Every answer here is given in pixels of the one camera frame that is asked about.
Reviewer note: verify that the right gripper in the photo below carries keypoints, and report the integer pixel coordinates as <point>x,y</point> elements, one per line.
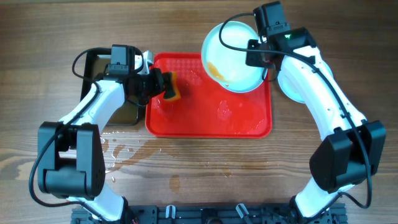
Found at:
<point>250,60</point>

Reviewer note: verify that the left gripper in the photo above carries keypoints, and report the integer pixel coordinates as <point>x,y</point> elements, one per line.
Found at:
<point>157,81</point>

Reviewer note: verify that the white plate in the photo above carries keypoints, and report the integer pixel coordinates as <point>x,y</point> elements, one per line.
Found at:
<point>287,88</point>
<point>226,66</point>

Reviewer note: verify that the orange green sponge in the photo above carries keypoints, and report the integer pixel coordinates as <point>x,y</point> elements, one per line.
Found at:
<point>171,92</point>

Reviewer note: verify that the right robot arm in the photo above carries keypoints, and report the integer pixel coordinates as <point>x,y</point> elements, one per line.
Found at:
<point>351,147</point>

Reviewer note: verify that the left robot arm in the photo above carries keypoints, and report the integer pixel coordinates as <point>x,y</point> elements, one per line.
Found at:
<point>70,163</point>

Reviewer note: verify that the black water tray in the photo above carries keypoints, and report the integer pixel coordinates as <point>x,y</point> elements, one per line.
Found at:
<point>128,114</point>

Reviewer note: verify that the red plastic tray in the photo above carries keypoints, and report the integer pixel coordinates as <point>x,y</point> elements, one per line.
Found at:
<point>206,109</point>

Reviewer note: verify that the black mounting rail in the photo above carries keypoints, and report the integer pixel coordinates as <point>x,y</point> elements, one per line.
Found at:
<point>267,213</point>

